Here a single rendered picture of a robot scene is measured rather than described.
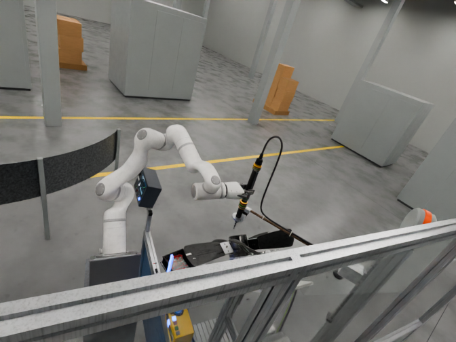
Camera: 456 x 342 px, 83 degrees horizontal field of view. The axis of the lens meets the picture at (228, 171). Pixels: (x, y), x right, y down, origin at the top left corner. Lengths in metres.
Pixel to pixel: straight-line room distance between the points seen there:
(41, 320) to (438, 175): 6.60
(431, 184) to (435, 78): 7.47
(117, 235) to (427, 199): 6.18
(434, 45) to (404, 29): 1.40
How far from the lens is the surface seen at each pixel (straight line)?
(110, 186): 1.57
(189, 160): 1.32
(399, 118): 8.43
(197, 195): 1.24
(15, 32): 6.84
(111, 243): 1.60
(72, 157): 2.92
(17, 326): 0.40
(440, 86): 13.52
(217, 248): 1.68
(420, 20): 14.27
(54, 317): 0.39
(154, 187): 1.94
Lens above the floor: 2.38
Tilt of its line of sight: 29 degrees down
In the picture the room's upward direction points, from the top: 18 degrees clockwise
